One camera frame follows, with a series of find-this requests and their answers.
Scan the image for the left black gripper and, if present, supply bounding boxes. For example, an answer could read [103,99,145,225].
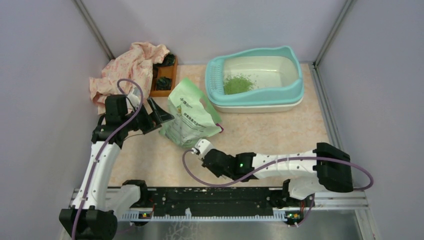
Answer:
[122,96,174,135]

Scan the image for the green litter bag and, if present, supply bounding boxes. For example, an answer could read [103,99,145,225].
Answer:
[159,78,222,148]

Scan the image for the purple plastic scoop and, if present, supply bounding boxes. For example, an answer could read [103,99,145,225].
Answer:
[215,123,224,134]

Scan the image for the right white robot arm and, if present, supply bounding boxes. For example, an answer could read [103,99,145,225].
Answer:
[195,139,354,206]

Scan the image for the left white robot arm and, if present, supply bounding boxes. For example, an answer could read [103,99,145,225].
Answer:
[59,94,174,240]

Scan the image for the green litter pile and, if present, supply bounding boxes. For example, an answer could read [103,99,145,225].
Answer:
[223,74,255,95]

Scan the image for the teal litter box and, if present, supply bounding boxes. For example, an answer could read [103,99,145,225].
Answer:
[204,45,305,114]

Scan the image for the dark plant near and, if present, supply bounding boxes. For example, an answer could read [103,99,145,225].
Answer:
[155,76,173,91]

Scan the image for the dark plant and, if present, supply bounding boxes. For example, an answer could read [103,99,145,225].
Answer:
[160,53,176,67]
[155,76,173,91]

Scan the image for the wooden tray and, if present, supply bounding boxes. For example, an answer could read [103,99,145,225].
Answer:
[149,53,178,98]

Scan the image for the dark plant far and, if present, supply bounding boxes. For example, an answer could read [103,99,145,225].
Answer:
[160,53,176,67]

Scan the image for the pink patterned cloth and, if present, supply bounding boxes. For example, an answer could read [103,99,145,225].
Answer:
[89,42,170,115]

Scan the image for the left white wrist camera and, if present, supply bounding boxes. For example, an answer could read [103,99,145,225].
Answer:
[126,87,143,109]

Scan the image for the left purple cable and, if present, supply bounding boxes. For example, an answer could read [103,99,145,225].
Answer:
[71,78,145,240]

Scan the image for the white slotted cable duct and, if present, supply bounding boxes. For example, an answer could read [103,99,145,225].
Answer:
[118,210,288,223]

